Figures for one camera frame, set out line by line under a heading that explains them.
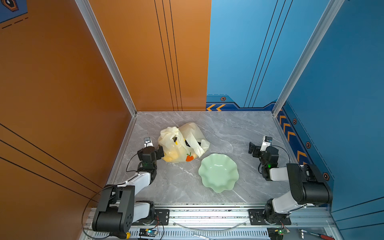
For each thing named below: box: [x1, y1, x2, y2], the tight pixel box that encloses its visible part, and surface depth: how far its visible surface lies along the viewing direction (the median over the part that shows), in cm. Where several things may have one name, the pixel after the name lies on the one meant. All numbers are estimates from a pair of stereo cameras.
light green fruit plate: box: [198, 153, 240, 193], surface depth 89 cm
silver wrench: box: [191, 234, 218, 240], surface depth 70 cm
